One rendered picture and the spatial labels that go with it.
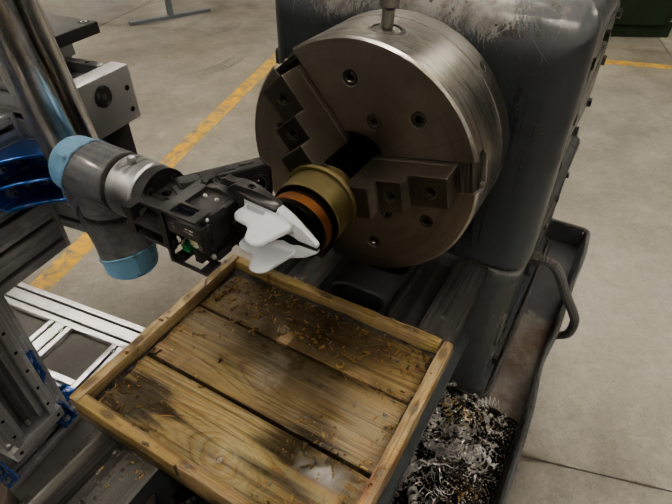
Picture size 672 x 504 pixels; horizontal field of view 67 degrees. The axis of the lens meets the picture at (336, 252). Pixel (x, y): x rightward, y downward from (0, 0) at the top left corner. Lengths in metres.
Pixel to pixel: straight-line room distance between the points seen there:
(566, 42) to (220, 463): 0.61
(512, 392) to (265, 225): 0.73
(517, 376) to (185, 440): 0.73
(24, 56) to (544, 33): 0.61
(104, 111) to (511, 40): 0.60
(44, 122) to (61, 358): 1.07
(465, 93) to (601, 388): 1.47
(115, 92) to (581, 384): 1.60
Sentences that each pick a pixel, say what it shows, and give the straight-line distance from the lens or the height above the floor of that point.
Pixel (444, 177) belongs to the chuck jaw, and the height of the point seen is 1.12.
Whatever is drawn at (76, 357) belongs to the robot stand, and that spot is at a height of 0.21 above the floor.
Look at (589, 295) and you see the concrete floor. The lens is 2.23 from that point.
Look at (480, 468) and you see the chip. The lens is 0.98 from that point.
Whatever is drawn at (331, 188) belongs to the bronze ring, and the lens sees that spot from 0.54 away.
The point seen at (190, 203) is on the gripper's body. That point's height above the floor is 1.11.
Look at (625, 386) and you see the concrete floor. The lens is 1.97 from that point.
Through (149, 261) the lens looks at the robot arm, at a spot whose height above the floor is 0.95.
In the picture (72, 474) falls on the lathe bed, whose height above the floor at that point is 0.86.
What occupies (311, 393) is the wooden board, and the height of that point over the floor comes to 0.89.
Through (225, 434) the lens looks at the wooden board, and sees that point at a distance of 0.62.
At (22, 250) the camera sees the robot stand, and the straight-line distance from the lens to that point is 1.02.
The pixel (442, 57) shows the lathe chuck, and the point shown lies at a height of 1.22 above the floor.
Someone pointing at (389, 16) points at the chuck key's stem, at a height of 1.25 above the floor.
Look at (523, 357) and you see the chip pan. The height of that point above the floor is 0.54.
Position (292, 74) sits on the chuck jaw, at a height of 1.19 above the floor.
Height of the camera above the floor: 1.41
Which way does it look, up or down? 40 degrees down
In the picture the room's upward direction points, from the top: straight up
